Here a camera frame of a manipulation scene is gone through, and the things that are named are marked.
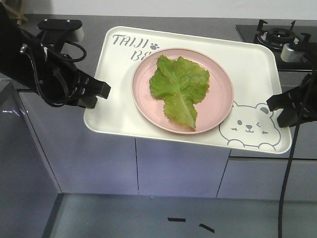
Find grey lower cabinet doors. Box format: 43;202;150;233
18;91;317;201

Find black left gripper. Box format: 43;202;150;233
14;42;110;109

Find black floor tape left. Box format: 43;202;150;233
167;217;186;222

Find pink round plate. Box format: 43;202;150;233
132;48;233;134

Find green lettuce leaf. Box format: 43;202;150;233
149;55;210;129

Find black gas stove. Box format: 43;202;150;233
236;19;317;72

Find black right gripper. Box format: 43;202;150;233
266;73;317;128

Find wooden object in corner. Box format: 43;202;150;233
0;0;28;25

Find cream bear serving tray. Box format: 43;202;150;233
84;26;292;154

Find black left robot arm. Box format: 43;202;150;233
0;3;111;109

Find black floor tape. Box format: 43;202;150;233
199;224;215;233
167;217;186;222

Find black floor tape right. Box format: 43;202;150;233
199;224;215;233

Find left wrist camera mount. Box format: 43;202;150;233
37;19;84;52

